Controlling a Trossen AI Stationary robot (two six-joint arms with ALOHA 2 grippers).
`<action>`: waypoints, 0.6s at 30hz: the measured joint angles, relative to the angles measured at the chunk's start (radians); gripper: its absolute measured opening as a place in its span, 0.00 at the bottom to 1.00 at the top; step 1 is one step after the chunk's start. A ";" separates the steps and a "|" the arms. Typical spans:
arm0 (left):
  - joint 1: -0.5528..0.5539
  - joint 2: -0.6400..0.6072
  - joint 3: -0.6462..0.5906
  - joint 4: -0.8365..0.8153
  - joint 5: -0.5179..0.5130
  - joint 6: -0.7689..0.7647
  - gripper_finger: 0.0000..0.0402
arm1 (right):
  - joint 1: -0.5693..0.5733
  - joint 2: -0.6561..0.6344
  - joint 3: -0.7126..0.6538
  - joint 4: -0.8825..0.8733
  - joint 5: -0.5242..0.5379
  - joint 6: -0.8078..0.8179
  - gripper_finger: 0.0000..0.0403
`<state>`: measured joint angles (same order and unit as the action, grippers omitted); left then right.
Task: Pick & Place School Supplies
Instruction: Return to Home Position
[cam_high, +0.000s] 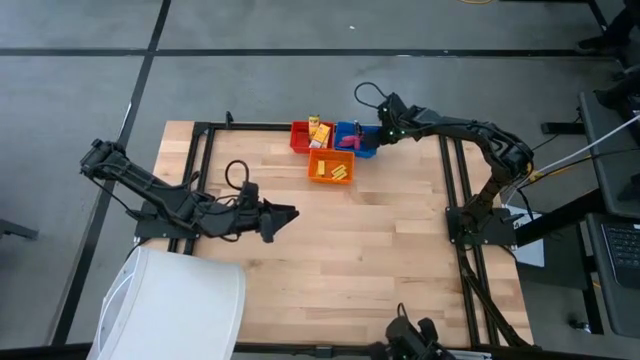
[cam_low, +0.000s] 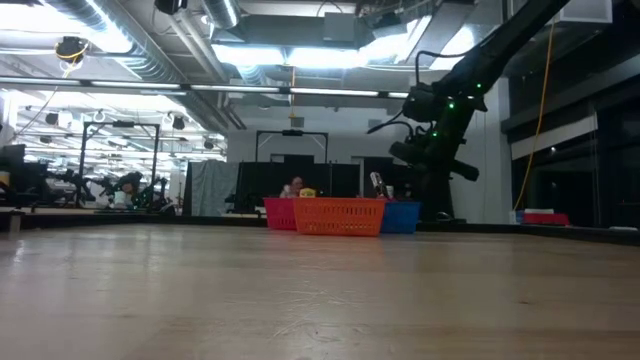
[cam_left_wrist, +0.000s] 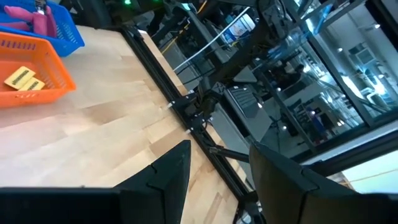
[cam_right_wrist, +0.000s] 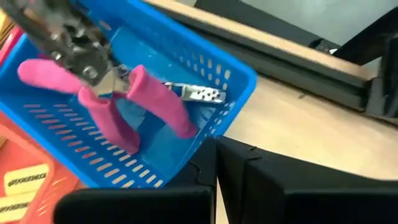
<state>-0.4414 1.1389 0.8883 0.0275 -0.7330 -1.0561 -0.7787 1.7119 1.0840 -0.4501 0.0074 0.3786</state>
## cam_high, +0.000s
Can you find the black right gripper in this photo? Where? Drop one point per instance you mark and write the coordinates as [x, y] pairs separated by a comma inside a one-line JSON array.
[[392, 122]]

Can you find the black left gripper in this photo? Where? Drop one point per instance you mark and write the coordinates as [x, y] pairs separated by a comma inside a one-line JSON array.
[[250, 215]]

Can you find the yellow green crayon box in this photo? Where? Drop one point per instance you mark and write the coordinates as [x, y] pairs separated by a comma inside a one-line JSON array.
[[321, 136]]

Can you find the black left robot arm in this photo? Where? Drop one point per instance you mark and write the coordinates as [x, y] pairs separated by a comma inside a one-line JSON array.
[[150, 187]]

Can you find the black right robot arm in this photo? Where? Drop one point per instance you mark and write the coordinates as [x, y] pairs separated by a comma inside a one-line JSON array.
[[500, 145]]

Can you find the blue plastic basket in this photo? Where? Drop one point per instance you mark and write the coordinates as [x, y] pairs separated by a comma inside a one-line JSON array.
[[345, 129]]

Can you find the orange plastic basket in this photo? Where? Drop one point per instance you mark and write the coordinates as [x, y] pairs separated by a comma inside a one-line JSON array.
[[330, 179]]

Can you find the red plastic basket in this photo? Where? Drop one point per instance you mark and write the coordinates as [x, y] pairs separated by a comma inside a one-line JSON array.
[[300, 140]]

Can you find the white lamp shade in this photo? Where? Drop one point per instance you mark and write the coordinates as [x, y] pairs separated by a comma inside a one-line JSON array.
[[170, 305]]

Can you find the black desk leg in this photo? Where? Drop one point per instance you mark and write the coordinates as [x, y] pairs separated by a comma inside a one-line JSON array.
[[560, 217]]

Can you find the person's shoe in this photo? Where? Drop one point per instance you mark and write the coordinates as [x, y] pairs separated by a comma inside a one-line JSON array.
[[592, 45]]

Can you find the dark grey desk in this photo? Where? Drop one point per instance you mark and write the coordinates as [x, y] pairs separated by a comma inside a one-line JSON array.
[[612, 160]]

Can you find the black laptop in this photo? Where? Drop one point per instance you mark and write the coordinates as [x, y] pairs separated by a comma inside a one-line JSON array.
[[620, 260]]

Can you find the black table-level camera mount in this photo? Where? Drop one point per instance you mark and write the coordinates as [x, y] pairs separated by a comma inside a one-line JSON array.
[[410, 337]]

